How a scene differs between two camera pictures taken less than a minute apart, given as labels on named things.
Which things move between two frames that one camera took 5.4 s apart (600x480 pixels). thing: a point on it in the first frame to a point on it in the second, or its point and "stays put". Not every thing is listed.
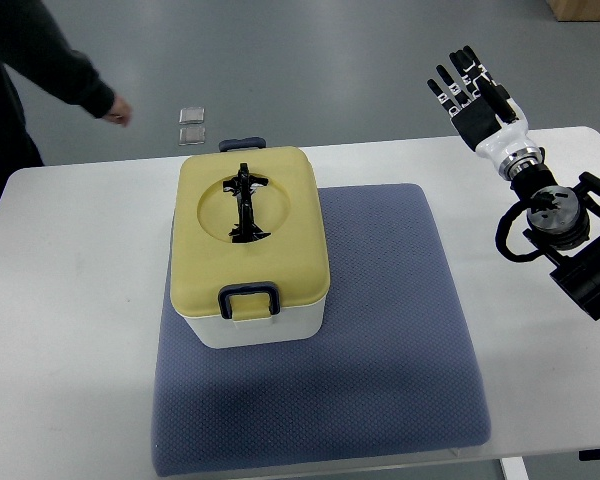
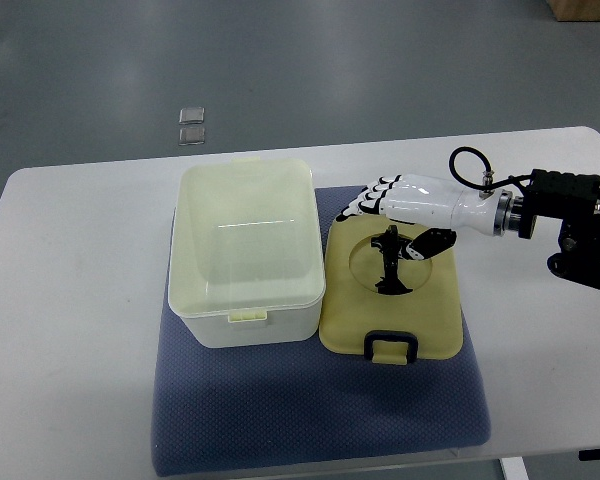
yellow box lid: x=249 y=215 to x=394 y=329
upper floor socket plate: x=192 y=115 stays put
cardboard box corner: x=585 y=10 stays put
